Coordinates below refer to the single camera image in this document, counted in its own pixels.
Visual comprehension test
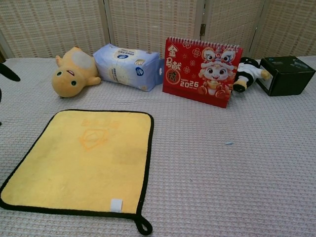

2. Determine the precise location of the black cardboard box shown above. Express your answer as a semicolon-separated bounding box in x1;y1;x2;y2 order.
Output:
256;56;316;97

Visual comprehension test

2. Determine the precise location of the pale pink waffle tablecloth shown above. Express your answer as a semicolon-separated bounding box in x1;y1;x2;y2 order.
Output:
0;56;316;237

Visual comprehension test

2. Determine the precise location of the yellow cloth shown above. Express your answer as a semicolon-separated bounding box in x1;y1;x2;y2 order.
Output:
0;109;155;236

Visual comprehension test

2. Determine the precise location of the blue tissue pack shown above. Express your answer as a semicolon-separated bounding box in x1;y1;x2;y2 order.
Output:
93;43;163;92

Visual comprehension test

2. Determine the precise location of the black and white plush toy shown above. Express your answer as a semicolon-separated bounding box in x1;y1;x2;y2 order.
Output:
232;56;271;93

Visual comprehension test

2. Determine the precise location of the woven beige folding screen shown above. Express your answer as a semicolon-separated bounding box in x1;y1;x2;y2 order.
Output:
0;0;316;60

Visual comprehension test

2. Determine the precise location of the yellow plush toy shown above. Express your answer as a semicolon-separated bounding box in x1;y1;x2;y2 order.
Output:
51;46;102;98

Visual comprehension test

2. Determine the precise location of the red 2026 desk calendar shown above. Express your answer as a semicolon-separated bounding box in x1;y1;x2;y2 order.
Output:
162;37;244;109

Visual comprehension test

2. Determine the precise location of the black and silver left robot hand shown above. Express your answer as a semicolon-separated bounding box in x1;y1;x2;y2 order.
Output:
0;62;21;82

